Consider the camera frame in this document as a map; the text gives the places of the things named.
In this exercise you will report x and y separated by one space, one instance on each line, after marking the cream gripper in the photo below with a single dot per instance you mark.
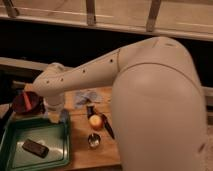
53 110

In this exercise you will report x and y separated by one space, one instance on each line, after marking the blue sponge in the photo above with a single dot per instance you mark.
65 119

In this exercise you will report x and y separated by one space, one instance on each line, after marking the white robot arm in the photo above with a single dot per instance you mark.
157 104

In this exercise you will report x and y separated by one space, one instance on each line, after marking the dark red bowl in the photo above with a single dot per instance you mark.
26 102

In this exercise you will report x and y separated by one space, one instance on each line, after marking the crumpled blue cloth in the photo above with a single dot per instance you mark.
87 96

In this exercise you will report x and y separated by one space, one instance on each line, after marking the small dark object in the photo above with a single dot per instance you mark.
90 111

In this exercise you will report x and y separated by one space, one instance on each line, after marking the orange apple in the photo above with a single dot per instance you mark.
96 122

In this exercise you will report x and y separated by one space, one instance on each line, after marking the green plastic tray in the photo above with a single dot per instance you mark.
14 158

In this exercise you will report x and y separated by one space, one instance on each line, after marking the dark brown rectangular block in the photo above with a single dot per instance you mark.
35 148

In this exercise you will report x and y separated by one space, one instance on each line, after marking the small metal cup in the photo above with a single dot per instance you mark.
94 140

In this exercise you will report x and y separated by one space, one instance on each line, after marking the wooden cutting board table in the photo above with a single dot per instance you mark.
82 157

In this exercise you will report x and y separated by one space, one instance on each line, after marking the black handled knife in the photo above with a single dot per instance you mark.
107 126

